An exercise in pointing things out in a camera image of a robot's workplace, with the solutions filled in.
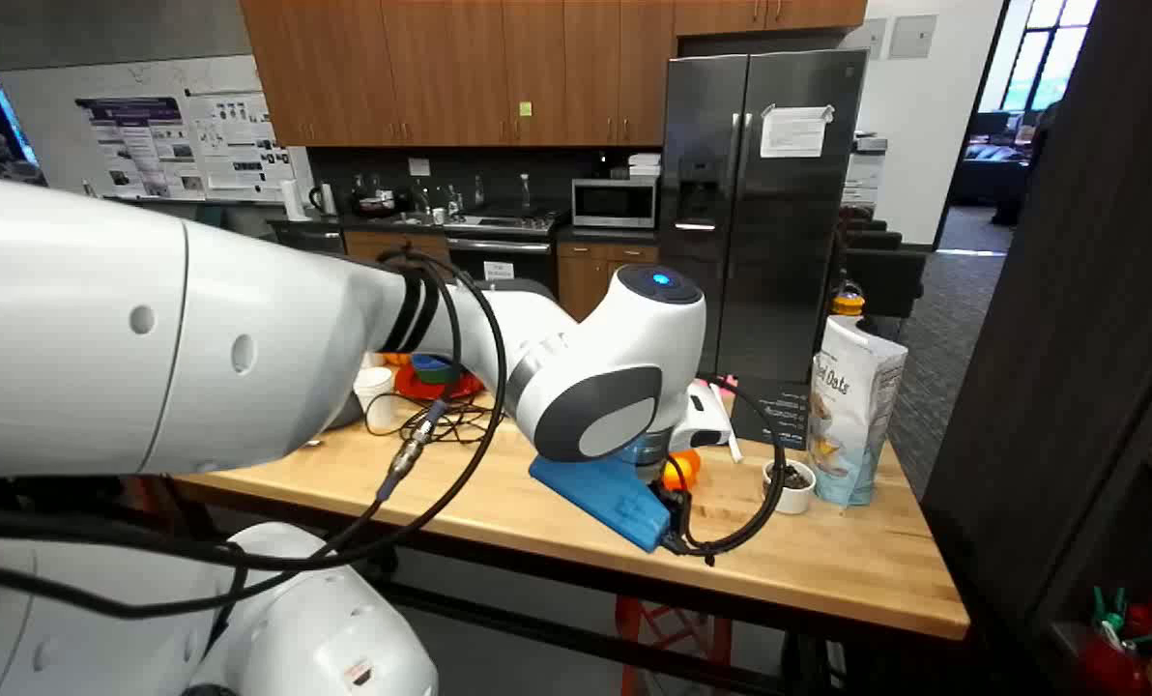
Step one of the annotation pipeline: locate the black refrigerator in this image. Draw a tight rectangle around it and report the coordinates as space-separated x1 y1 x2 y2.
656 52 867 393

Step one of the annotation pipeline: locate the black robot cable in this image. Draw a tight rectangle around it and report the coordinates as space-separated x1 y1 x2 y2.
0 251 514 621

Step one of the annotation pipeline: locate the red plate with bowls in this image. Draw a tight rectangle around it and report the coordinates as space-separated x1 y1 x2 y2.
393 354 483 401

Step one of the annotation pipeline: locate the small white cup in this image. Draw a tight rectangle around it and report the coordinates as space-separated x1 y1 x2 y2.
763 464 817 519

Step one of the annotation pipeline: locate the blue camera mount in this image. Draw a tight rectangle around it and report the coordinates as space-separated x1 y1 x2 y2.
531 456 670 552

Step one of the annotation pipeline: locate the black coiled cable on table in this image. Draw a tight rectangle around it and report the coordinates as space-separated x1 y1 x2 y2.
398 397 514 452

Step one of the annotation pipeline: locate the orange bowl with yellow ball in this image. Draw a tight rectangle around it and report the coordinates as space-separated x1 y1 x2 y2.
660 450 700 496

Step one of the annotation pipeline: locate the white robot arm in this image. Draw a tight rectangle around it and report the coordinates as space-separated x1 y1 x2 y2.
0 177 706 696

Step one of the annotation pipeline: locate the silver microwave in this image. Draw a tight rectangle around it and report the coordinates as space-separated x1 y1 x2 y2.
571 177 656 232

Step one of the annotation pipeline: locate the white milk carton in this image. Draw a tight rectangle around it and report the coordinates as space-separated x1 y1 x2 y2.
809 321 910 508

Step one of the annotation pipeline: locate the wall poster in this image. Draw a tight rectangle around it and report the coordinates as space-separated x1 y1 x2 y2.
4 55 313 204

